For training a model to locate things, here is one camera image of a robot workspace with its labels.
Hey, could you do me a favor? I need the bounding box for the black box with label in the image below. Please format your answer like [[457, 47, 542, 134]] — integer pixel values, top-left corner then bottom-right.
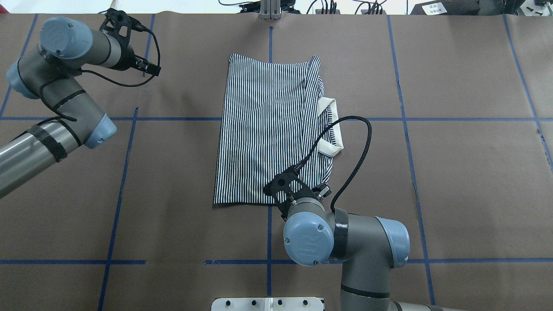
[[409, 0, 480, 16]]

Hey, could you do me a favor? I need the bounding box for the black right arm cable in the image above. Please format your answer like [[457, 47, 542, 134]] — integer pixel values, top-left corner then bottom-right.
[[294, 115, 373, 213]]

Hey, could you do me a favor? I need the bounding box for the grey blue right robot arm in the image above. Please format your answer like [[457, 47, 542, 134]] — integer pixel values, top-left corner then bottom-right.
[[263, 167, 442, 311]]

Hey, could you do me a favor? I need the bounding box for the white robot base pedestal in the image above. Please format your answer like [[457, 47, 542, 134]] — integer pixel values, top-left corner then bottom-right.
[[211, 297, 325, 311]]

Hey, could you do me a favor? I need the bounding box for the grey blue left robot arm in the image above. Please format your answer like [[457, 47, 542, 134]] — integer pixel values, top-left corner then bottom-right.
[[0, 8, 161, 197]]

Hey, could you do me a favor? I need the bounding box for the aluminium frame post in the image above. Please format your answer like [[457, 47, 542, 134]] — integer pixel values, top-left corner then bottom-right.
[[259, 0, 282, 20]]

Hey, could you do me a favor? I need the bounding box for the navy white striped polo shirt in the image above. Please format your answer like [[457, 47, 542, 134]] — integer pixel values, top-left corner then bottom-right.
[[213, 54, 344, 206]]

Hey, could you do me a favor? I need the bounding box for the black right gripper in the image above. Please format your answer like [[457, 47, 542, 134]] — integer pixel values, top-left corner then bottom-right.
[[263, 169, 332, 221]]

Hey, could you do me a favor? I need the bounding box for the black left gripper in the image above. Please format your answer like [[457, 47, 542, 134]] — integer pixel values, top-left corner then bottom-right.
[[99, 8, 161, 76]]

